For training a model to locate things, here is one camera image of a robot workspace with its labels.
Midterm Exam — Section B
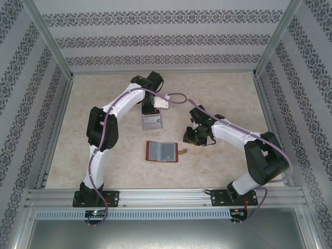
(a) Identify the aluminium frame post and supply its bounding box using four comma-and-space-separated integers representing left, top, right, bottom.
295, 203, 322, 249
23, 0, 75, 80
252, 0, 305, 78
10, 203, 37, 249

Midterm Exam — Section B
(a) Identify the grey card with white edge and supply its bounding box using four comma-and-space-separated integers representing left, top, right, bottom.
161, 143, 176, 161

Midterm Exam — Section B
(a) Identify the white VIP card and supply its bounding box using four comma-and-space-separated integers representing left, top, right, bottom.
142, 115, 163, 130

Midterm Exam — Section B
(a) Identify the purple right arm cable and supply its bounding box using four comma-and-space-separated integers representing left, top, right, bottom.
188, 98, 293, 226

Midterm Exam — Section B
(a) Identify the grey metal sheet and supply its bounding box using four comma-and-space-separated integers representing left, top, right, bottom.
25, 219, 317, 249

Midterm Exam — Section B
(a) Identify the aluminium table side rail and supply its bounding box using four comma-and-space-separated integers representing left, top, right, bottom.
253, 75, 296, 189
35, 76, 76, 190

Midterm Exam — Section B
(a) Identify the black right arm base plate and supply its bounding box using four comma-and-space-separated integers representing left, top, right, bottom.
211, 189, 259, 208

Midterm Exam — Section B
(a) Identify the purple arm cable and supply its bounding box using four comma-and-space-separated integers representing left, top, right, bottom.
87, 88, 188, 228
188, 98, 293, 226

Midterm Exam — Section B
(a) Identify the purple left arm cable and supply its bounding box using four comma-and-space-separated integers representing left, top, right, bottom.
87, 88, 188, 228

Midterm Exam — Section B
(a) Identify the slotted grey cable duct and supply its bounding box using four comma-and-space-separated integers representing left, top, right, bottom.
35, 209, 298, 220

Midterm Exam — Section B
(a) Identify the brown leather card holder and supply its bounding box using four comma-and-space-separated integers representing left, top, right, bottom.
145, 140, 189, 163

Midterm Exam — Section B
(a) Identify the aluminium table end rail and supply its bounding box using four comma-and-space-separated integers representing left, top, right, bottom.
72, 69, 257, 76

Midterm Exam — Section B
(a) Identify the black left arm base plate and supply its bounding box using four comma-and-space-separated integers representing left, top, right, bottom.
73, 190, 120, 208

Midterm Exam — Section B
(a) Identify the aluminium mounting rail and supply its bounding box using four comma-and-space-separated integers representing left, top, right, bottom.
24, 188, 306, 210

